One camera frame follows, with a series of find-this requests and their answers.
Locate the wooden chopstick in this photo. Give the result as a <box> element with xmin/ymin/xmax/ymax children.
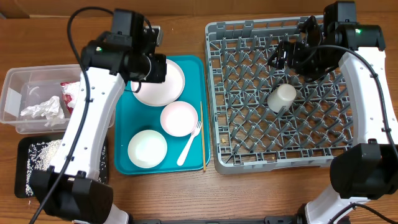
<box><xmin>200</xmin><ymin>101</ymin><xmax>206</xmax><ymax>172</ymax></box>

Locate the pink saucer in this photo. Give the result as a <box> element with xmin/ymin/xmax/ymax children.
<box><xmin>160</xmin><ymin>101</ymin><xmax>198</xmax><ymax>137</ymax></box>

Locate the white plastic fork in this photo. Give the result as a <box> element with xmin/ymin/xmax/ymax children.
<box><xmin>177</xmin><ymin>121</ymin><xmax>202</xmax><ymax>166</ymax></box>

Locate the black rectangular tray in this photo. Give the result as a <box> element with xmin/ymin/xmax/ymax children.
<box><xmin>14</xmin><ymin>133</ymin><xmax>109</xmax><ymax>198</ymax></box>

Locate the teal plastic tray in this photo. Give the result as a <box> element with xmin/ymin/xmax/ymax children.
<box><xmin>114</xmin><ymin>55</ymin><xmax>211</xmax><ymax>175</ymax></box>

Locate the red snack wrapper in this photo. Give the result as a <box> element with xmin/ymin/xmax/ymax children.
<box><xmin>60</xmin><ymin>82</ymin><xmax>80</xmax><ymax>114</ymax></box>

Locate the grey plastic dish rack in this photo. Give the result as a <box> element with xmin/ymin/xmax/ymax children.
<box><xmin>205</xmin><ymin>16</ymin><xmax>354</xmax><ymax>174</ymax></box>

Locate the clear plastic waste bin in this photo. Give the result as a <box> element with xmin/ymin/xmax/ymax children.
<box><xmin>0</xmin><ymin>63</ymin><xmax>116</xmax><ymax>135</ymax></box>

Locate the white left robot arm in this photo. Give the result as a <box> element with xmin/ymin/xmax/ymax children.
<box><xmin>30</xmin><ymin>9</ymin><xmax>167</xmax><ymax>223</ymax></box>

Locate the large white plate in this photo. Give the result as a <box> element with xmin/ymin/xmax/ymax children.
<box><xmin>133</xmin><ymin>59</ymin><xmax>185</xmax><ymax>106</ymax></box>

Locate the white cup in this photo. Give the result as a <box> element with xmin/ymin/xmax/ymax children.
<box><xmin>267</xmin><ymin>83</ymin><xmax>297</xmax><ymax>113</ymax></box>

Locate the cooked rice with peanuts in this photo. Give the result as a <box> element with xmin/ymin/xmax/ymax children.
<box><xmin>25</xmin><ymin>139</ymin><xmax>108</xmax><ymax>197</ymax></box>

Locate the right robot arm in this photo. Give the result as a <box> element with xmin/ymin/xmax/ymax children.
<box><xmin>268</xmin><ymin>1</ymin><xmax>397</xmax><ymax>223</ymax></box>

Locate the white paper napkin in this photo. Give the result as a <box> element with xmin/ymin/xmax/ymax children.
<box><xmin>20</xmin><ymin>96</ymin><xmax>65</xmax><ymax>119</ymax></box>

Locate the white bowl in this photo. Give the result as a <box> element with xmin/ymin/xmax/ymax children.
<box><xmin>127</xmin><ymin>129</ymin><xmax>167</xmax><ymax>169</ymax></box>

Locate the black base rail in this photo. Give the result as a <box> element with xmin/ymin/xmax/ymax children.
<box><xmin>126</xmin><ymin>214</ymin><xmax>307</xmax><ymax>224</ymax></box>

